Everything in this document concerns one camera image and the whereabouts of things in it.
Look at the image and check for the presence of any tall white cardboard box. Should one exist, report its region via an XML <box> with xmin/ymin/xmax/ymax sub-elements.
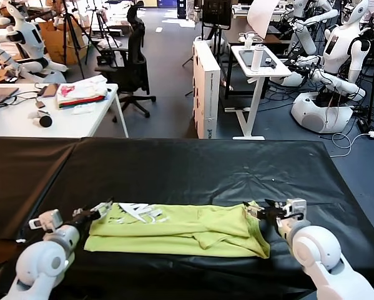
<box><xmin>192</xmin><ymin>40</ymin><xmax>221</xmax><ymax>140</ymax></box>

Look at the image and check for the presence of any black monitor on stand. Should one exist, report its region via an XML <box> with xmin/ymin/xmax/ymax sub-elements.
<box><xmin>202</xmin><ymin>0</ymin><xmax>232</xmax><ymax>31</ymax></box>

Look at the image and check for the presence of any white floor cable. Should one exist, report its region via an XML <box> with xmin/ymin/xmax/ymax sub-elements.
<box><xmin>330</xmin><ymin>132</ymin><xmax>370</xmax><ymax>158</ymax></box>

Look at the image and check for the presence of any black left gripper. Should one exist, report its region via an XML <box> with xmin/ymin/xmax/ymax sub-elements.
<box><xmin>66</xmin><ymin>197</ymin><xmax>114</xmax><ymax>231</ymax></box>

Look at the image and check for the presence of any black office chair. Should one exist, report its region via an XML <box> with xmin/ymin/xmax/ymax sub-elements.
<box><xmin>94</xmin><ymin>1</ymin><xmax>157</xmax><ymax>123</ymax></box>

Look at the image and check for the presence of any white humanoid robot on base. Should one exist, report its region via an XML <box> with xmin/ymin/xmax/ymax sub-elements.
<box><xmin>291</xmin><ymin>0</ymin><xmax>372</xmax><ymax>134</ymax></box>

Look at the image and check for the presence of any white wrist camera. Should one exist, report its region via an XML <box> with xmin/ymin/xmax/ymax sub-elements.
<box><xmin>28</xmin><ymin>209</ymin><xmax>64</xmax><ymax>234</ymax></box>
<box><xmin>285</xmin><ymin>198</ymin><xmax>308</xmax><ymax>219</ymax></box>

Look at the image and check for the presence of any yellow-green t-shirt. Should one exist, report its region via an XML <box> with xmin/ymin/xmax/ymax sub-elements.
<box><xmin>83</xmin><ymin>201</ymin><xmax>271</xmax><ymax>259</ymax></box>

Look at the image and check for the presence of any stack of folded clothes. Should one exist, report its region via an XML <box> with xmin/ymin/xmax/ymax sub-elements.
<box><xmin>56</xmin><ymin>76</ymin><xmax>109</xmax><ymax>109</ymax></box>

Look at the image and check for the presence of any tall black tripod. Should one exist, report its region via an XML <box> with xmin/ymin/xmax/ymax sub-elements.
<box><xmin>60</xmin><ymin>0</ymin><xmax>103</xmax><ymax>81</ymax></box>

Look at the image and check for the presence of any white work table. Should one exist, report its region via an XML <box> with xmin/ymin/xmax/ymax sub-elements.
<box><xmin>0</xmin><ymin>82</ymin><xmax>129</xmax><ymax>139</ymax></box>

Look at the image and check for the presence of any dark tablet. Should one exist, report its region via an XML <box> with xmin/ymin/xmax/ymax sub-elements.
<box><xmin>239</xmin><ymin>49</ymin><xmax>278</xmax><ymax>68</ymax></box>

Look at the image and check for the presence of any short black tripod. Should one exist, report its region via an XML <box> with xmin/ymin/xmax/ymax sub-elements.
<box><xmin>86</xmin><ymin>7</ymin><xmax>121</xmax><ymax>66</ymax></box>

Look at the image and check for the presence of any white curved board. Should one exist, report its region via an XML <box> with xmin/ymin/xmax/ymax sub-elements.
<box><xmin>247</xmin><ymin>0</ymin><xmax>281</xmax><ymax>39</ymax></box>

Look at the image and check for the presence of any dark wooden desk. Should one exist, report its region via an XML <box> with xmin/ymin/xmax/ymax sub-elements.
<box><xmin>220</xmin><ymin>26</ymin><xmax>283</xmax><ymax>101</ymax></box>

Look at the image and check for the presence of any white standing desk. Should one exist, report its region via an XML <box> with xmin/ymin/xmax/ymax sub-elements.
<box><xmin>224</xmin><ymin>45</ymin><xmax>293</xmax><ymax>141</ymax></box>

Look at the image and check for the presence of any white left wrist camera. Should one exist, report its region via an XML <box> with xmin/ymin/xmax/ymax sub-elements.
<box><xmin>28</xmin><ymin>209</ymin><xmax>64</xmax><ymax>234</ymax></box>

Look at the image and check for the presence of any white humanoid robot black waist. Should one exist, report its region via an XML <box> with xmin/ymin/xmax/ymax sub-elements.
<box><xmin>0</xmin><ymin>0</ymin><xmax>68</xmax><ymax>84</ymax></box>

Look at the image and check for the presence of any white drone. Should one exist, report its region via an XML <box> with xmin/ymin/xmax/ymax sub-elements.
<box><xmin>239</xmin><ymin>31</ymin><xmax>265</xmax><ymax>50</ymax></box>

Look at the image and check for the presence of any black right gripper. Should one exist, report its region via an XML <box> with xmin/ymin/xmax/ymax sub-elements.
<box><xmin>242</xmin><ymin>199</ymin><xmax>289</xmax><ymax>229</ymax></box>

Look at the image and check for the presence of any white water bottle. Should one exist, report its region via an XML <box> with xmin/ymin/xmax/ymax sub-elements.
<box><xmin>251</xmin><ymin>43</ymin><xmax>265</xmax><ymax>72</ymax></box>

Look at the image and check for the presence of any dark brown table mat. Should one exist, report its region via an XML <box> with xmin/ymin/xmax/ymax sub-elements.
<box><xmin>0</xmin><ymin>136</ymin><xmax>87</xmax><ymax>242</ymax></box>

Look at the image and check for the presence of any brown phone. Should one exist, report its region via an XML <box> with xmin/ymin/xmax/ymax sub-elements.
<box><xmin>42</xmin><ymin>82</ymin><xmax>61</xmax><ymax>98</ymax></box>

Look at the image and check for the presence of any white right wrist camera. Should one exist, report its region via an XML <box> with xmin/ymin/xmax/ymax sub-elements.
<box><xmin>285</xmin><ymin>198</ymin><xmax>308</xmax><ymax>219</ymax></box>

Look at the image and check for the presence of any brown cardboard box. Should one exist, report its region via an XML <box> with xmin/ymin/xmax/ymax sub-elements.
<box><xmin>38</xmin><ymin>20</ymin><xmax>89</xmax><ymax>66</ymax></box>

